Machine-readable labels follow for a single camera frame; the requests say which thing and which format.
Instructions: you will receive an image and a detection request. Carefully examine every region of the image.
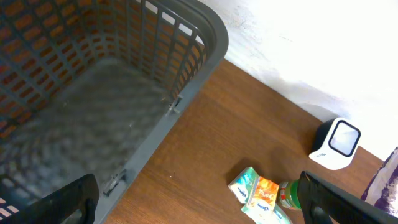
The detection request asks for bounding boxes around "teal wipes packet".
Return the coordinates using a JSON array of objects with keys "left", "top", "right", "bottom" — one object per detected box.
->
[{"left": 241, "top": 205, "right": 292, "bottom": 224}]

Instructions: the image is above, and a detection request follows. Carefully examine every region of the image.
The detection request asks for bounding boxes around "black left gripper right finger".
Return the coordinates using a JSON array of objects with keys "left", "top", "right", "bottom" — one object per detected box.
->
[{"left": 297, "top": 171, "right": 397, "bottom": 224}]

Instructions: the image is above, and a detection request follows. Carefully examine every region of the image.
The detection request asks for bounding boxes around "red purple snack packet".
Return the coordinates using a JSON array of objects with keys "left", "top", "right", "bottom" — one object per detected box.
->
[{"left": 361, "top": 148, "right": 398, "bottom": 217}]

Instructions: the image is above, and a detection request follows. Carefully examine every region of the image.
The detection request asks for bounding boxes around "orange tissue pack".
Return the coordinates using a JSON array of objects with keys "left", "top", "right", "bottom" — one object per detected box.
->
[{"left": 246, "top": 176, "right": 279, "bottom": 213}]

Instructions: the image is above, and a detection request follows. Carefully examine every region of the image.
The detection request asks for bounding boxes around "white barcode scanner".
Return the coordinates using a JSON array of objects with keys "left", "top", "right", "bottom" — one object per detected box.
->
[{"left": 309, "top": 118, "right": 361, "bottom": 170}]

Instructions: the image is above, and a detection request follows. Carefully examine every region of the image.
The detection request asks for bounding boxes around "green lid jar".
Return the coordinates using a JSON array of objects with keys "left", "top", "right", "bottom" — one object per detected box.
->
[{"left": 277, "top": 180, "right": 302, "bottom": 210}]

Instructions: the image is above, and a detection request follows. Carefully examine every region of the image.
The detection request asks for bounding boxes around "grey plastic mesh basket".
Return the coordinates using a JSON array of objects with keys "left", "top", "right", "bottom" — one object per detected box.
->
[{"left": 1, "top": 0, "right": 228, "bottom": 223}]

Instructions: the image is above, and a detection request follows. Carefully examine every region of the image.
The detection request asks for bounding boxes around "teal tissue pack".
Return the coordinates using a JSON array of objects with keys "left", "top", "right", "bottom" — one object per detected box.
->
[{"left": 228, "top": 167, "right": 259, "bottom": 204}]

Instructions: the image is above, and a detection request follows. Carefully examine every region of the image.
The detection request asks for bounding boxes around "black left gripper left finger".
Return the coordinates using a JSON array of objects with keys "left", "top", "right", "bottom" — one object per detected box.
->
[{"left": 1, "top": 174, "right": 100, "bottom": 223}]

